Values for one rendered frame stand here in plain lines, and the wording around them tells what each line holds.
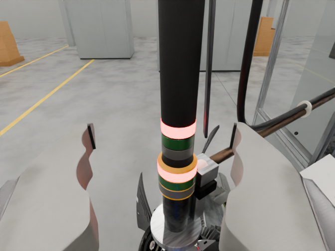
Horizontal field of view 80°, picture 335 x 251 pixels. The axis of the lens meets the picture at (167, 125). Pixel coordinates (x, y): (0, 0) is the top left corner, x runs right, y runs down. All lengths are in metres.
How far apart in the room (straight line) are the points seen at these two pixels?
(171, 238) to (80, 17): 7.56
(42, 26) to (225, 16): 10.68
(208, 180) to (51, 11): 13.62
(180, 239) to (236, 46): 5.83
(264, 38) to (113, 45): 5.23
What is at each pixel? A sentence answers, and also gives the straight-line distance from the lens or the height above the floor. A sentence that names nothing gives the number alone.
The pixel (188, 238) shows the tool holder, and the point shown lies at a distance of 0.30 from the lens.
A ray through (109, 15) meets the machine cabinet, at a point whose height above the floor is 1.35.
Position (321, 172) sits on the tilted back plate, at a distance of 0.70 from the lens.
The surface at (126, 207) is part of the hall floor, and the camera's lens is 2.17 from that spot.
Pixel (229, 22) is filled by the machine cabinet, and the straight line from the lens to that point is 5.86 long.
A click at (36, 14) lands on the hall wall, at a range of 14.15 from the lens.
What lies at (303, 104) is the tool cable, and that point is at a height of 1.56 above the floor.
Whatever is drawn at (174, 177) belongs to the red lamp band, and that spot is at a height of 1.57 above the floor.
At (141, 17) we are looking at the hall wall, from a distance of 12.39.
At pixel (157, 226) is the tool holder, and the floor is 1.47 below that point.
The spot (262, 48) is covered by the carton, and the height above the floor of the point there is 0.26.
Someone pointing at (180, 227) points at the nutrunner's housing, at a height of 1.47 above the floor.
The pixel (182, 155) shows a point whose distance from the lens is 0.20.
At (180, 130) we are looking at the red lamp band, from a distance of 0.18.
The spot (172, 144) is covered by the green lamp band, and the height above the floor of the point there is 1.61.
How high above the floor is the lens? 1.72
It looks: 32 degrees down
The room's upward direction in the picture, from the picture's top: straight up
